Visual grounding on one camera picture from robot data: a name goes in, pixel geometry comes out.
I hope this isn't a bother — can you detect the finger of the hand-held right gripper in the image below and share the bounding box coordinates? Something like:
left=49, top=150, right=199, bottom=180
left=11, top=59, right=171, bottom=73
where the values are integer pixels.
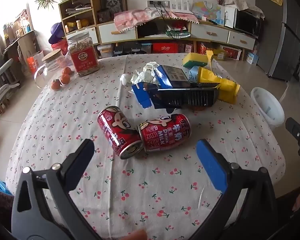
left=285, top=117, right=300, bottom=143

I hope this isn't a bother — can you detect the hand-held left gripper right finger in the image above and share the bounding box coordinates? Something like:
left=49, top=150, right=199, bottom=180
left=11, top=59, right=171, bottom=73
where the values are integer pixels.
left=190, top=139, right=281, bottom=240

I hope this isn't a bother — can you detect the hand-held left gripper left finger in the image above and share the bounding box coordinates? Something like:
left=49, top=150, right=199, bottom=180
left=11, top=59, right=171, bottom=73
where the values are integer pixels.
left=11, top=139, right=101, bottom=240

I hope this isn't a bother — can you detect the white plastic bin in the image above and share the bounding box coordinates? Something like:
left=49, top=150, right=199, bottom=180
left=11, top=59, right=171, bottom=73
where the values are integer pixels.
left=250, top=87, right=285, bottom=128

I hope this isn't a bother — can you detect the red drink can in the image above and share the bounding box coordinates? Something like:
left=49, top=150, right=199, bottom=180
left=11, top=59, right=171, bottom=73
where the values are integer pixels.
left=137, top=114, right=191, bottom=152
left=97, top=106, right=143, bottom=160

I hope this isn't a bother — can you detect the black plastic tray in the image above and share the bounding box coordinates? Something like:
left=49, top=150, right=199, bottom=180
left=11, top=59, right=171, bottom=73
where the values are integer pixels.
left=143, top=81, right=220, bottom=110

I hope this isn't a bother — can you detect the blue carton with dark label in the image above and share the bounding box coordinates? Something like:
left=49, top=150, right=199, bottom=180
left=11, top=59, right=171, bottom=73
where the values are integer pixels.
left=154, top=65, right=191, bottom=89

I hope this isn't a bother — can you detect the person's left hand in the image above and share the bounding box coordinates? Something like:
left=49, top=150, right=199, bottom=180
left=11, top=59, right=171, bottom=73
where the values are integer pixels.
left=119, top=229, right=148, bottom=240

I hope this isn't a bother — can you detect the cherry print tablecloth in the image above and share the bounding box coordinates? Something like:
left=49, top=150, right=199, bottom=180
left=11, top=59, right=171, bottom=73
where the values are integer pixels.
left=5, top=53, right=287, bottom=240

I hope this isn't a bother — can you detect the yellow plastic bag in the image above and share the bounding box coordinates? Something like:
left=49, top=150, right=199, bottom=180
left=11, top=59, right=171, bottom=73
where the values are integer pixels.
left=197, top=66, right=240, bottom=103

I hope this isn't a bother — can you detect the blue and white box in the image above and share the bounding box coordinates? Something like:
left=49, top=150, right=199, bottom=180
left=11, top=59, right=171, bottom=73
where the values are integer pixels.
left=246, top=51, right=259, bottom=66

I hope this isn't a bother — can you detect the dark knitted cloth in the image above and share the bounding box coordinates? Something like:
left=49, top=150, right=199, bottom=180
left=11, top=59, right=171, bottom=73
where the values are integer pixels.
left=0, top=189, right=15, bottom=230

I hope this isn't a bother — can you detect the grey refrigerator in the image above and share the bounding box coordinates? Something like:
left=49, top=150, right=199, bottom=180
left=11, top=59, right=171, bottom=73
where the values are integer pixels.
left=255, top=0, right=300, bottom=81

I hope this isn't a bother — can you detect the flattened blue box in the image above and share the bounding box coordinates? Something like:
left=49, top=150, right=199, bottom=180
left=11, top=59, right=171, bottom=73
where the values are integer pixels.
left=131, top=81, right=156, bottom=108

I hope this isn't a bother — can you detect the light blue carton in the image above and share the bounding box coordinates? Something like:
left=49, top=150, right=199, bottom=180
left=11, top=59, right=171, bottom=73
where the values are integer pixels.
left=187, top=66, right=201, bottom=83

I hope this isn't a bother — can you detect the red gift box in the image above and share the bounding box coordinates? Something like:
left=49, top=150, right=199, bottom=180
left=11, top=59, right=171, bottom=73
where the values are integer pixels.
left=220, top=45, right=242, bottom=61

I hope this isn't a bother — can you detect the glass jar with cork lid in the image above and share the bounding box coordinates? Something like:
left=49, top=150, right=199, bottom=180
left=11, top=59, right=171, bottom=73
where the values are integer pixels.
left=34, top=49, right=66, bottom=89

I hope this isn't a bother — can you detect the printed cardboard box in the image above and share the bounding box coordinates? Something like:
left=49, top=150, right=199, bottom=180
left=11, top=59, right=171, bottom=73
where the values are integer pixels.
left=196, top=42, right=227, bottom=62

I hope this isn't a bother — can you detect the plastic jar with red label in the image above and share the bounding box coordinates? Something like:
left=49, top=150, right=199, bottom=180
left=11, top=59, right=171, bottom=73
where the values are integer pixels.
left=66, top=32, right=100, bottom=77

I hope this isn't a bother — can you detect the yellow and green sponge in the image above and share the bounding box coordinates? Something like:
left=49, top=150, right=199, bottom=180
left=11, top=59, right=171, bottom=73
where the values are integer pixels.
left=182, top=52, right=211, bottom=69

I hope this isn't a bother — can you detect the orange paper bag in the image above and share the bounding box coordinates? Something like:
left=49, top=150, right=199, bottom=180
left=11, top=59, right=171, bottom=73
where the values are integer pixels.
left=27, top=51, right=44, bottom=73

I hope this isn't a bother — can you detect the white chair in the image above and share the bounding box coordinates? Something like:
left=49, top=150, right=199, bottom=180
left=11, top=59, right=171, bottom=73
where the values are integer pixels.
left=0, top=59, right=21, bottom=106

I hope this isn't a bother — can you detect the crumpled white tissue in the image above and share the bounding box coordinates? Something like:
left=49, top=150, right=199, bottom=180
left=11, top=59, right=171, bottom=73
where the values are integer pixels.
left=130, top=61, right=163, bottom=84

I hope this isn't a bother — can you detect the black microwave oven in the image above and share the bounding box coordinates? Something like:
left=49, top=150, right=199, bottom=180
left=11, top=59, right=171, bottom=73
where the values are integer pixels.
left=234, top=9, right=262, bottom=37

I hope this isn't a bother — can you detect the long cabinet with white drawers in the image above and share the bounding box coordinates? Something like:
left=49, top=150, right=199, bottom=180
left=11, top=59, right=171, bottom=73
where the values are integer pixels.
left=96, top=15, right=257, bottom=55

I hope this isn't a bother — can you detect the pink cloth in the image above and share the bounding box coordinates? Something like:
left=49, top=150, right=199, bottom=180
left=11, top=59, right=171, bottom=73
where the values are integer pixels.
left=114, top=9, right=199, bottom=32

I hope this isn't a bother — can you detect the wooden shelf cabinet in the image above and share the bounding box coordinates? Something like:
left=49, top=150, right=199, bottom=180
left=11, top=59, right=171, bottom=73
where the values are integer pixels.
left=58, top=0, right=99, bottom=46

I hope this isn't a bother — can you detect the framed cat picture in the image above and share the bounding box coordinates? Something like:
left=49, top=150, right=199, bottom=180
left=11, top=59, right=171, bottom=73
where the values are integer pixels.
left=100, top=0, right=127, bottom=18

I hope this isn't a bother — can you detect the white picket fence ornament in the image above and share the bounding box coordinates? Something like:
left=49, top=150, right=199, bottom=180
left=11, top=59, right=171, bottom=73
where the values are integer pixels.
left=169, top=0, right=192, bottom=12

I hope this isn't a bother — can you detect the wall power socket strip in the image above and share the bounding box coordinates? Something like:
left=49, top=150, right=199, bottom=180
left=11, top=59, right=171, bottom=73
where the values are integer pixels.
left=147, top=0, right=169, bottom=8

